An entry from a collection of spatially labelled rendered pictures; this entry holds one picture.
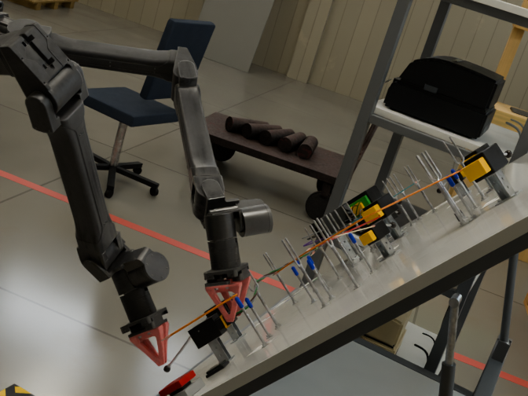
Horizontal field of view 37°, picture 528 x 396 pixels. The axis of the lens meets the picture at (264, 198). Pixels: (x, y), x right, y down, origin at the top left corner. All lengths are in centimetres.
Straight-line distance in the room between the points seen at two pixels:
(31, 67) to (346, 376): 131
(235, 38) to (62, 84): 954
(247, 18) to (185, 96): 907
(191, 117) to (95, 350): 196
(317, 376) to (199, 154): 81
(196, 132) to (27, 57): 51
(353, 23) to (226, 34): 175
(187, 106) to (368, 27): 945
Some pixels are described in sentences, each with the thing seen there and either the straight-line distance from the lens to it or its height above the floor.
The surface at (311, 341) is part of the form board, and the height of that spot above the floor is 133.
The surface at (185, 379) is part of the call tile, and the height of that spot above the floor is 113.
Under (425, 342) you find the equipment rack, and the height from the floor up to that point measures 66.
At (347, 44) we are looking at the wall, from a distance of 1120.
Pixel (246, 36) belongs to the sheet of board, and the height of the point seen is 43.
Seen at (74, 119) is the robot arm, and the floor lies 148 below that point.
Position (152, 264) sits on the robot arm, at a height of 122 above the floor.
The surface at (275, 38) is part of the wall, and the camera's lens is 1142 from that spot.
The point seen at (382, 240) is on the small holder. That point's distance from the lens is 162.
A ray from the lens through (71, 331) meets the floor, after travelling 362.
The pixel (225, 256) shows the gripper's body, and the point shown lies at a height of 127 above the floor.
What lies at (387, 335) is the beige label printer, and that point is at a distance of 259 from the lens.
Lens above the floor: 186
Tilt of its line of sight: 18 degrees down
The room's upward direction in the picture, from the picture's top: 17 degrees clockwise
